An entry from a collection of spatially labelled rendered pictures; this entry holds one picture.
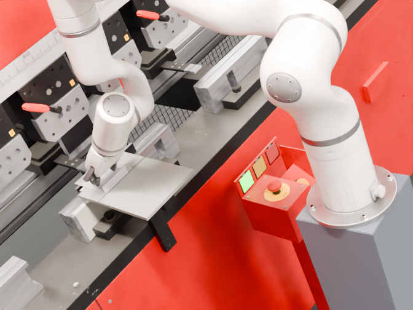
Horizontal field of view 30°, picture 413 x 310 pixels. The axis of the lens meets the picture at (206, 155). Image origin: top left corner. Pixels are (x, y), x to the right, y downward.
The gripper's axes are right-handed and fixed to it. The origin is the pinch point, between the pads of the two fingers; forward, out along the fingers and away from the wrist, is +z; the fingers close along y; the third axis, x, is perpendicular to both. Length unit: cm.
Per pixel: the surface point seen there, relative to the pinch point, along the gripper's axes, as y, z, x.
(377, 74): -104, 23, 35
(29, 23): -2.5, -31.8, -28.5
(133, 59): -23.6, -13.7, -12.5
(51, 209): -47, 179, -55
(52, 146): -2.8, 15.0, -19.5
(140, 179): -2.8, -4.8, 9.4
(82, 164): -1.9, 9.3, -8.1
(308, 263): -30, 23, 56
